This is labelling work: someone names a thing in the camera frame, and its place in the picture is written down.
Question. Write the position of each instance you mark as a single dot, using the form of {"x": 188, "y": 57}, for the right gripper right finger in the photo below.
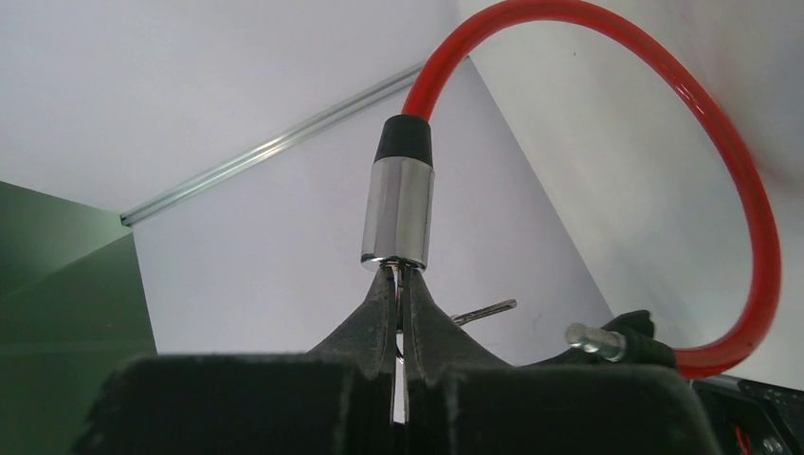
{"x": 462, "y": 399}

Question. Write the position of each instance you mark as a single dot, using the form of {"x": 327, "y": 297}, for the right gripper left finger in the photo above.
{"x": 336, "y": 398}

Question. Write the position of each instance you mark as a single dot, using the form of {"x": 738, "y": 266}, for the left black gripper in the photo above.
{"x": 747, "y": 417}

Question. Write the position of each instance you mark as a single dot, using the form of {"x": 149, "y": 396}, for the red cable bike lock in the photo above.
{"x": 651, "y": 179}

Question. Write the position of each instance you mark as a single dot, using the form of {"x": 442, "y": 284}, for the cable lock keys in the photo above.
{"x": 484, "y": 311}

